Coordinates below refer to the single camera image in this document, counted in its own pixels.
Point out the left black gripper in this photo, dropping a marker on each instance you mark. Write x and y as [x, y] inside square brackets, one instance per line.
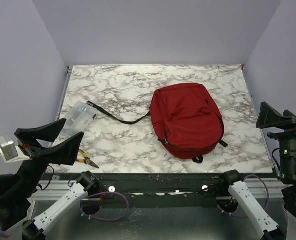
[66, 151]

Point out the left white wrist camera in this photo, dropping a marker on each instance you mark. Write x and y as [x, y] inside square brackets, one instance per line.
[9, 152]

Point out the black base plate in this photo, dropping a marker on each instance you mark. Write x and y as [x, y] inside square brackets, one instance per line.
[157, 186]

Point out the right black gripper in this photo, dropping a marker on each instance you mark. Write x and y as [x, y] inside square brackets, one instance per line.
[267, 116]

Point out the yellow handled pliers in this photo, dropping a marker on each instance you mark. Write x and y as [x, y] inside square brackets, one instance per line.
[86, 160]

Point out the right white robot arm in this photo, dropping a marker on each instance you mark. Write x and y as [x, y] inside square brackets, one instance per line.
[232, 184]

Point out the clear plastic organizer box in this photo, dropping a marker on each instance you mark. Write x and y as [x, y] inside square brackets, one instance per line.
[78, 119]

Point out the aluminium mounting rail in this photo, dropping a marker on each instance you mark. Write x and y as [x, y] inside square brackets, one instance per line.
[259, 189]

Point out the red backpack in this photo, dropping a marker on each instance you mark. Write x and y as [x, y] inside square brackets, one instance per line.
[186, 121]

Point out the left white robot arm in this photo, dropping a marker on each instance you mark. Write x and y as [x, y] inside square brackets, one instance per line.
[15, 190]

